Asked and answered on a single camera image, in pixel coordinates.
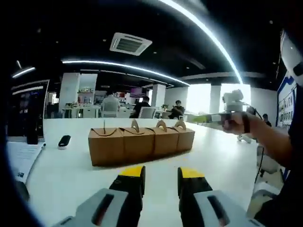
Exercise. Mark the dark display screen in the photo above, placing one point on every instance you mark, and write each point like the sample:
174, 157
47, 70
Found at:
21, 101

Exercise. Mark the purple wall screen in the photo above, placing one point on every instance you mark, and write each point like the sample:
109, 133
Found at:
136, 92

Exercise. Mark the brown paper box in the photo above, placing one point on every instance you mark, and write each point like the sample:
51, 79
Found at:
106, 149
185, 138
138, 144
165, 140

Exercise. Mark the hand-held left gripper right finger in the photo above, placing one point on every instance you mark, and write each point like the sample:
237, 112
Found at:
201, 205

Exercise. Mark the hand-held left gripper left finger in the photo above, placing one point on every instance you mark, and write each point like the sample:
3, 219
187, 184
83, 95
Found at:
118, 203

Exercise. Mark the white worn neck device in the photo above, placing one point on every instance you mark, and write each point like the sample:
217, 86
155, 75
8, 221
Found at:
289, 54

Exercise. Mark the white ceiling air conditioner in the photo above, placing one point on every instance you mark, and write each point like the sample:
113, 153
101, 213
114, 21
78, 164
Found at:
130, 43

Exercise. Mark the white office chair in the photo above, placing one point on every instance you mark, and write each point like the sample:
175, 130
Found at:
149, 112

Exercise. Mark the black and white small device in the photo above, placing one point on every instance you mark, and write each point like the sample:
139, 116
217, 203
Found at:
64, 142

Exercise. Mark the blue framed wall board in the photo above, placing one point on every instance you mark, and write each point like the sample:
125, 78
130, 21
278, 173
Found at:
286, 104

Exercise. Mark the short ceiling light strip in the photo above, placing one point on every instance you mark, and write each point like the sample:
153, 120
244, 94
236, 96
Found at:
23, 72

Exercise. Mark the white display partition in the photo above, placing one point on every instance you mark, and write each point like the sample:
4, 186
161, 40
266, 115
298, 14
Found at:
71, 89

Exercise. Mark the white paper sheet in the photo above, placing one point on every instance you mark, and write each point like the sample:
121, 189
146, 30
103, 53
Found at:
22, 156

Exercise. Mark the long curved ceiling light strip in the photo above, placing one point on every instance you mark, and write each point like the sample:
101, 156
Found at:
213, 35

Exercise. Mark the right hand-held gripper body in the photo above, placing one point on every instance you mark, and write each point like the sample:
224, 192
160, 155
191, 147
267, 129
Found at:
233, 100

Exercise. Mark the person's right hand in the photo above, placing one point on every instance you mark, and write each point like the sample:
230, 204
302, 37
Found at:
236, 126

